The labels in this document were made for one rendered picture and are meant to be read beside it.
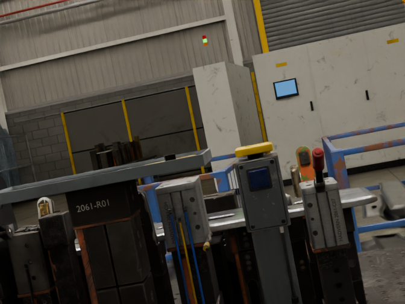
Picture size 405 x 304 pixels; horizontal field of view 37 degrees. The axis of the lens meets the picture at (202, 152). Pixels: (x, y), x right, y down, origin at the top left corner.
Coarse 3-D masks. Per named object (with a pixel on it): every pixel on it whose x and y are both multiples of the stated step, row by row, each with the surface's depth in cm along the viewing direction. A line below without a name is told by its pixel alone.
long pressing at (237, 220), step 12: (348, 192) 131; (360, 192) 128; (300, 204) 128; (348, 204) 120; (360, 204) 120; (216, 216) 135; (228, 216) 134; (240, 216) 129; (300, 216) 122; (156, 228) 135; (216, 228) 123; (228, 228) 123
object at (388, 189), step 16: (368, 128) 399; (384, 128) 397; (384, 144) 286; (400, 144) 284; (336, 160) 289; (336, 176) 290; (384, 192) 355; (400, 192) 344; (352, 208) 290; (368, 208) 335; (384, 208) 332; (400, 208) 308; (368, 224) 292; (384, 224) 289; (400, 224) 287; (368, 240) 383; (384, 240) 365; (400, 240) 358
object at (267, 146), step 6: (258, 144) 98; (264, 144) 95; (270, 144) 94; (240, 150) 95; (246, 150) 95; (252, 150) 94; (258, 150) 94; (264, 150) 94; (270, 150) 94; (240, 156) 95; (252, 156) 96; (258, 156) 96
